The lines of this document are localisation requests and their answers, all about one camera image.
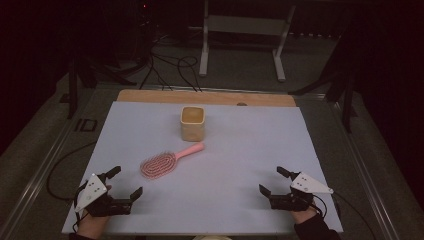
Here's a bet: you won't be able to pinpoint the person's left hand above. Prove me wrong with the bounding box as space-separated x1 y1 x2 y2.
77 207 111 240

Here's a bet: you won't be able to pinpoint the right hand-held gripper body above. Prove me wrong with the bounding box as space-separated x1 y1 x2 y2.
269 171 334 212

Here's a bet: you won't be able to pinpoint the pink hairbrush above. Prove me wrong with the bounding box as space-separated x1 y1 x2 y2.
139 142 206 181

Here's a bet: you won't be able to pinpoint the metal floor rail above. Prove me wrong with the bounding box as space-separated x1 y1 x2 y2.
0 84 98 240
328 99 401 240

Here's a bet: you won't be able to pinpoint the person's right hand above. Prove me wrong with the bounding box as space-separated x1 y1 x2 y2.
289 204 320 225

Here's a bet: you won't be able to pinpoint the hand-held gripper cable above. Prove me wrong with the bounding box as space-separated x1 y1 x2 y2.
45 141 98 231
312 191 378 240

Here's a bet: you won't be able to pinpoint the black floor cables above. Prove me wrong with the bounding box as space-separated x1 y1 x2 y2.
139 31 203 93

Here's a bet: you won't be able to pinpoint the left hand-held gripper cable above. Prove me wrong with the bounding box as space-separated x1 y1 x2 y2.
45 141 98 231

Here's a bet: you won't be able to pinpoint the black stand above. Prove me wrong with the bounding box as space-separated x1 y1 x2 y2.
288 33 358 134
59 54 138 120

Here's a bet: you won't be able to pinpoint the white board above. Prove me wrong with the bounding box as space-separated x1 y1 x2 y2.
61 100 344 236

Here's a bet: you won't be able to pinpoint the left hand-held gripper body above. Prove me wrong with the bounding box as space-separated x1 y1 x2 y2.
74 173 133 218

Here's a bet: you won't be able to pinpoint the beige square cup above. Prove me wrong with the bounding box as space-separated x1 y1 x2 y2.
180 106 206 143

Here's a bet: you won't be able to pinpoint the right hand-held gripper cable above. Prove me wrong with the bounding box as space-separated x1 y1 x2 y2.
312 191 378 240

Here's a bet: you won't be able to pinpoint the white metal stand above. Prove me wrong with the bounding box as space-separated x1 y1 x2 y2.
198 0 297 83

